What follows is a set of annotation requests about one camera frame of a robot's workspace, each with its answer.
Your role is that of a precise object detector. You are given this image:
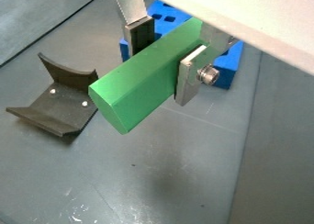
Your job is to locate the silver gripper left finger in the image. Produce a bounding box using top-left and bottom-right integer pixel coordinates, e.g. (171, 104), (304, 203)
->
(112, 0), (155, 56)

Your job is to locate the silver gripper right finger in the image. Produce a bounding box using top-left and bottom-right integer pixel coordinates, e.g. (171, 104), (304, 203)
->
(175, 23), (237, 106)

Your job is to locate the green hexagon prism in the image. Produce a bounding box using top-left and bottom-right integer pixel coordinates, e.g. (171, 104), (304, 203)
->
(88, 18), (201, 134)

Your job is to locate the blue shape sorter block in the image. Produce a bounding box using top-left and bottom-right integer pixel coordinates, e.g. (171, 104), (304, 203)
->
(117, 0), (240, 95)

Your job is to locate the black curved cradle holder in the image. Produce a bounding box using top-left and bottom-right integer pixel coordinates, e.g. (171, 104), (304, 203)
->
(6, 52), (97, 137)

